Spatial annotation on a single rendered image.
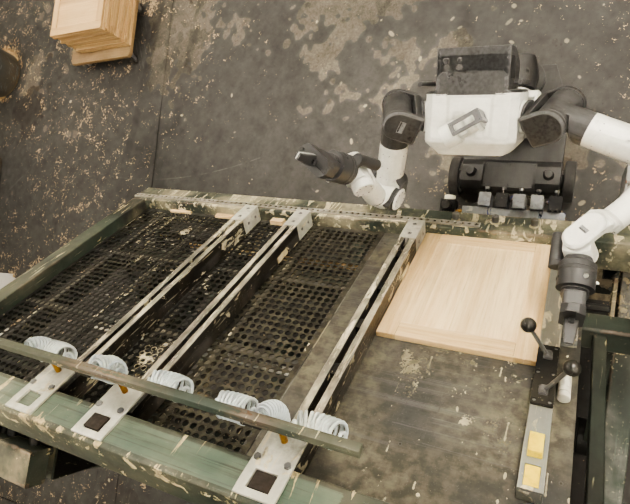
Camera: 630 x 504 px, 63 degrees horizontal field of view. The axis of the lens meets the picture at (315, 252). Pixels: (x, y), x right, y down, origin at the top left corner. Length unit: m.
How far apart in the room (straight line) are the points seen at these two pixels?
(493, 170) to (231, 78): 1.91
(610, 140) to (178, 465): 1.29
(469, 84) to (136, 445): 1.26
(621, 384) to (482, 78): 1.11
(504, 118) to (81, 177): 3.51
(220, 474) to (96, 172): 3.40
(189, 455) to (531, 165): 2.05
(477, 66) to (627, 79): 1.57
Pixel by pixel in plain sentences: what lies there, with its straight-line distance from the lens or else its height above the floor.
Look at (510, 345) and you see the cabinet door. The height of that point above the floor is 1.30.
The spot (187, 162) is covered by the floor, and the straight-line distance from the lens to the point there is 3.76.
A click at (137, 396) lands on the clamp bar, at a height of 1.76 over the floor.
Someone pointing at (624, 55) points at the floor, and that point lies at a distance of 3.09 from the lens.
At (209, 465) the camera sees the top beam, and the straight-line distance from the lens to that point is 1.24.
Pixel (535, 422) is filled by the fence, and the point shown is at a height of 1.51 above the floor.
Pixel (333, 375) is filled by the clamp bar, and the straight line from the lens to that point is 1.38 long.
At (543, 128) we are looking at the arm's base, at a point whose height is 1.35.
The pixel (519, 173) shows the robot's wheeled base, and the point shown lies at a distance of 2.70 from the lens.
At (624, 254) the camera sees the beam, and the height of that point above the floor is 0.89.
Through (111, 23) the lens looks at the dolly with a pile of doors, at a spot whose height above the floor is 0.32.
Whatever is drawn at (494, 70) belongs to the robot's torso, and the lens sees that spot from 1.55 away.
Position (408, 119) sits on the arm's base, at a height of 1.36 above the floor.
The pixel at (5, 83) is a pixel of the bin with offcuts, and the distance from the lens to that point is 5.33.
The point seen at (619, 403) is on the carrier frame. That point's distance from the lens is 2.04.
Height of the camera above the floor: 2.80
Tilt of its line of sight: 64 degrees down
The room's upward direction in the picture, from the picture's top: 75 degrees counter-clockwise
